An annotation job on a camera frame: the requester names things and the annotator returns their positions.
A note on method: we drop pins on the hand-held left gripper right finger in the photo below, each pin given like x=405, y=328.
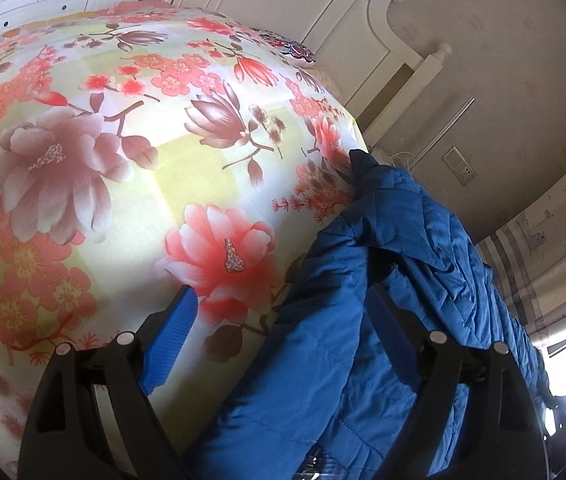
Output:
x=397, y=340

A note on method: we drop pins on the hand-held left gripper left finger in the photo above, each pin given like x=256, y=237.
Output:
x=170, y=340

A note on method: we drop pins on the blue quilted jacket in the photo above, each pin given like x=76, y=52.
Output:
x=343, y=360

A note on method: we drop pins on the printed window curtain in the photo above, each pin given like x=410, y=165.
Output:
x=548, y=240

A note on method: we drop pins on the floral bed cover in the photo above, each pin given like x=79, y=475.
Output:
x=113, y=170

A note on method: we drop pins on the patterned pillow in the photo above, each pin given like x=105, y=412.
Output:
x=288, y=47

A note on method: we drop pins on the white wooden headboard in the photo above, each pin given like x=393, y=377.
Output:
x=333, y=15

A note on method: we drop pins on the wall socket panel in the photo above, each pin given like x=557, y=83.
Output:
x=459, y=165

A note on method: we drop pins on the thin white wall rod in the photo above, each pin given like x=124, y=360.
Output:
x=455, y=119

